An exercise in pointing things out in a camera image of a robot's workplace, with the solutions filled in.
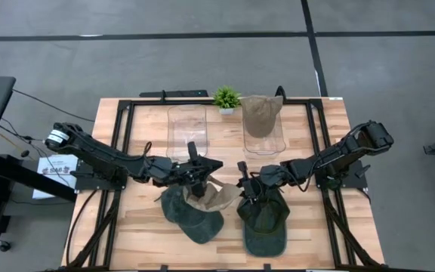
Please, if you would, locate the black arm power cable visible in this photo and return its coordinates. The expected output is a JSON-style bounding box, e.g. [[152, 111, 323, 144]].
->
[[65, 188, 101, 265]]

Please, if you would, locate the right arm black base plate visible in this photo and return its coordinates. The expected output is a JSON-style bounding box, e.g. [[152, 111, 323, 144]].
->
[[315, 159, 372, 190]]

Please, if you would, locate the white printed paper sheet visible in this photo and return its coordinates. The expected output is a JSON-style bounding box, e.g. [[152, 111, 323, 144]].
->
[[32, 153, 79, 200]]

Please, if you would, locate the clear plastic bin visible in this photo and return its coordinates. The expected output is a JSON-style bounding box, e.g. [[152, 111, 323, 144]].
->
[[242, 100, 287, 159], [166, 104, 209, 162]]

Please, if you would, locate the khaki baseball cap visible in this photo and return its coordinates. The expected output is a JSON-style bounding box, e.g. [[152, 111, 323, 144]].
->
[[182, 175, 243, 212], [239, 94, 285, 139]]

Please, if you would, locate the green plant in white pot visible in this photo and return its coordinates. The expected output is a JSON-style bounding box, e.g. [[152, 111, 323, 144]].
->
[[212, 85, 242, 116]]

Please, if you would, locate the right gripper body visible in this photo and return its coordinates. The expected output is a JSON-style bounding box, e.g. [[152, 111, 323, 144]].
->
[[236, 161, 266, 207]]

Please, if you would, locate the thin black floor cable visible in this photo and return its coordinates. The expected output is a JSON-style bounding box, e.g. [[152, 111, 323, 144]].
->
[[12, 88, 96, 123]]

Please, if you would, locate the black aluminium table frame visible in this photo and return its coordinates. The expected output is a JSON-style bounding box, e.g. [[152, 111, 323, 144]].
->
[[64, 98, 384, 271]]

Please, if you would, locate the black power strip bar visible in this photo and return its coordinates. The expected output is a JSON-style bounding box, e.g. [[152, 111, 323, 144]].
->
[[139, 89, 210, 98]]

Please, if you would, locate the dark olive baseball cap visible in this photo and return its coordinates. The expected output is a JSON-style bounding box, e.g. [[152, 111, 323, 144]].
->
[[236, 187, 291, 258]]

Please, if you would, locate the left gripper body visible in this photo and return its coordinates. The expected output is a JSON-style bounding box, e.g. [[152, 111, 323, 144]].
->
[[170, 141, 208, 198]]

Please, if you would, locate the grey-green baseball cap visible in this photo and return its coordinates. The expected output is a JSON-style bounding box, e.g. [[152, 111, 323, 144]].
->
[[159, 184, 225, 245]]

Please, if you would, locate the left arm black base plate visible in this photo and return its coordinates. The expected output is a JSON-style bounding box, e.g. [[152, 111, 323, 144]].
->
[[69, 160, 128, 191]]

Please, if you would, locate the black desk stand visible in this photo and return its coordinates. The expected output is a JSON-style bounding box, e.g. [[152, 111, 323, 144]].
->
[[0, 150, 77, 249]]

